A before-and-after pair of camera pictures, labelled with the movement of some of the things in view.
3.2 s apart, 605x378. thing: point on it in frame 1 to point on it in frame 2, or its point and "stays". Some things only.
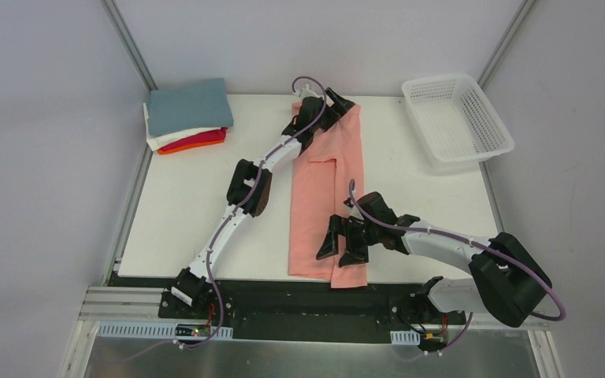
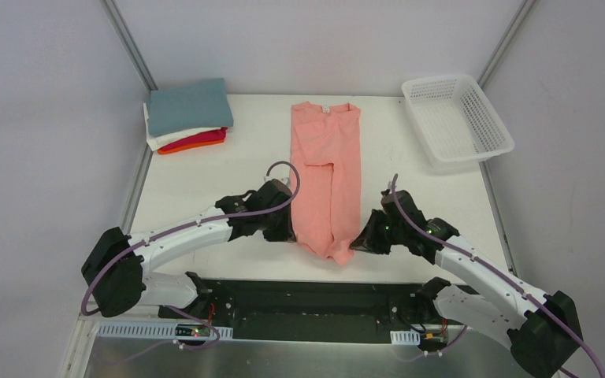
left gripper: [326, 105] to [280, 227]
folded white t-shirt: [154, 142] stays
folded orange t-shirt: [187, 147] stays
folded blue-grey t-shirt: [187, 107] stays
